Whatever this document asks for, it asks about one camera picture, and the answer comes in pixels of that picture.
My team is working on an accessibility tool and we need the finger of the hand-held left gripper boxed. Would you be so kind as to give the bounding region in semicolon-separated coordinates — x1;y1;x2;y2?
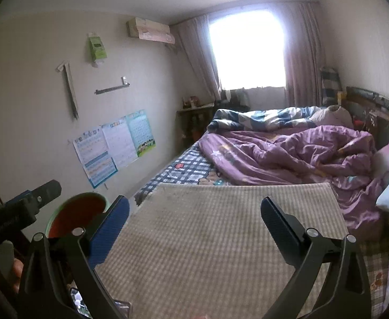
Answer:
31;179;62;207
5;190;35;207

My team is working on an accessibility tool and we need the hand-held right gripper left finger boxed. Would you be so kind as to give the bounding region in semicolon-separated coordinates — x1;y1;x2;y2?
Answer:
17;194;130;319

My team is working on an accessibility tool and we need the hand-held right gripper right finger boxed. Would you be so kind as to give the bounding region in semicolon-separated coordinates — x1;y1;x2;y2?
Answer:
260;196;372;319

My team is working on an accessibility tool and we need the green rimmed red bin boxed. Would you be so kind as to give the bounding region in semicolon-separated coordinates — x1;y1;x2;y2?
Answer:
45;192;110;240

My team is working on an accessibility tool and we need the purple duvet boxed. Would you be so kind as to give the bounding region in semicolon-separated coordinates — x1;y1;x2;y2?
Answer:
198;124;386;240

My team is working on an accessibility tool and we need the beige checked mat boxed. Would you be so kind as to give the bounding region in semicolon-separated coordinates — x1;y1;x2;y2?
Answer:
95;182;349;319

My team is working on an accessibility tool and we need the plaid cartoon bedsheet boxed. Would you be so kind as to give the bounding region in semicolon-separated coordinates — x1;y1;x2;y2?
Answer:
135;144;231;203

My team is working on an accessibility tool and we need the blue patchwork quilt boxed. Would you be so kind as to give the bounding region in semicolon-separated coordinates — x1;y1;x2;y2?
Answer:
208;106;324;132

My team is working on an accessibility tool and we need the checked patchwork blanket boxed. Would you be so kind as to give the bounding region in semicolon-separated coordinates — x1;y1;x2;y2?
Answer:
357;233;389;319

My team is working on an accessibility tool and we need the beige plush pillow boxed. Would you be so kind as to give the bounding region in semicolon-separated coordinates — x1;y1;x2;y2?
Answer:
310;104;354;130

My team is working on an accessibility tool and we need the cluttered side table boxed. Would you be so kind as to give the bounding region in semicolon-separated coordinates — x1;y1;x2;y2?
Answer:
176;95;216;147

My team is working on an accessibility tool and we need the dark wooden headboard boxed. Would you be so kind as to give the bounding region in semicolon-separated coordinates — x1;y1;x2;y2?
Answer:
345;86;389;150

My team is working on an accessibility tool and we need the folded plaid blanket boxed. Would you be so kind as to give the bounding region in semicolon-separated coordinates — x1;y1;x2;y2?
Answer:
320;67;343;107

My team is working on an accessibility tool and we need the pale curtain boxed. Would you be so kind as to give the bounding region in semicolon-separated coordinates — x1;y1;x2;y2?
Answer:
174;15;223;98
282;2;326;107

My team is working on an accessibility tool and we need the bright window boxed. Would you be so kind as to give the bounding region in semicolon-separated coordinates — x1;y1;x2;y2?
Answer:
208;7;286;90

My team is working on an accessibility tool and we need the blue bordered wall poster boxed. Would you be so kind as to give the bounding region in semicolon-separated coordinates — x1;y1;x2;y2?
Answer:
73;126;118;188

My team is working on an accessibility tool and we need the white wall poster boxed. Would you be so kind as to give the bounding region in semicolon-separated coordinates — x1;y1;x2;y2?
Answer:
101;118;138;170

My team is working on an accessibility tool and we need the metal wall bracket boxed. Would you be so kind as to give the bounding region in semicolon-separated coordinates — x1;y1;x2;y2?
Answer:
57;60;79;120

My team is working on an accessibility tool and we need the green blue wall poster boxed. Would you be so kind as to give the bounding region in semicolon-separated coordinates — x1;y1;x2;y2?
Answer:
126;109;157;157

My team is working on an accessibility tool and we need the metal wall rail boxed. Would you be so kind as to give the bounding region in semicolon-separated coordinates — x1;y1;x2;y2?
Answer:
95;76;130;95

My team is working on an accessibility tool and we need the green wall box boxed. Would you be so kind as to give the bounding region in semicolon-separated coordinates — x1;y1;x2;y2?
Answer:
87;32;109;68

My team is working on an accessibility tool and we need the wall air conditioner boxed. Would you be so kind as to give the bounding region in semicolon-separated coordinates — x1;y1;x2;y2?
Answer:
126;16;176;45

